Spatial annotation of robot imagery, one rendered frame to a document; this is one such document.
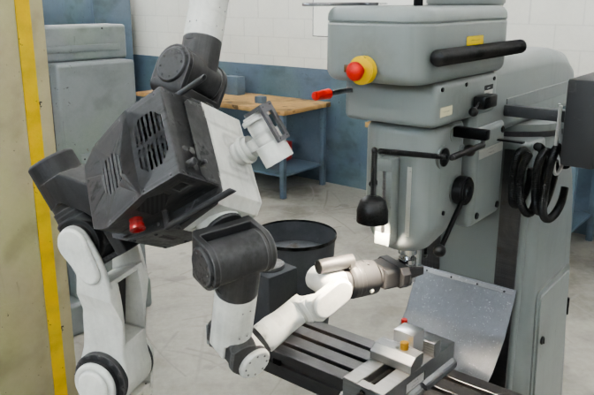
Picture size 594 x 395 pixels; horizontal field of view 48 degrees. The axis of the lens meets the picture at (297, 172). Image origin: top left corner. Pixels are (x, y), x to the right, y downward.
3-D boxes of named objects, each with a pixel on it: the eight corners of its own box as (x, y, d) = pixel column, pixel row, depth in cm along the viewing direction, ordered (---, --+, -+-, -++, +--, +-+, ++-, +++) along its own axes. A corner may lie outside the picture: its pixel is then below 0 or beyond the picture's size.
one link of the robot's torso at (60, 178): (14, 176, 155) (64, 141, 147) (51, 163, 166) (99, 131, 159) (76, 279, 156) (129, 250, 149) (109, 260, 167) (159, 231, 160)
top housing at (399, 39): (420, 88, 134) (423, 6, 130) (316, 79, 149) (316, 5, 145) (509, 70, 169) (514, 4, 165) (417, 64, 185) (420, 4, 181)
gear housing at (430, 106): (436, 130, 144) (437, 84, 141) (342, 117, 159) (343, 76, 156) (497, 110, 169) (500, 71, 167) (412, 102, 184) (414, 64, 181)
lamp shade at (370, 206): (352, 224, 150) (353, 197, 148) (361, 215, 156) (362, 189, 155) (383, 228, 147) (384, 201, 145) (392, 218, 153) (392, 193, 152)
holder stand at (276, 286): (269, 337, 199) (268, 274, 194) (222, 313, 213) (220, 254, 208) (297, 322, 207) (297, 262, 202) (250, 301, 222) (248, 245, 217)
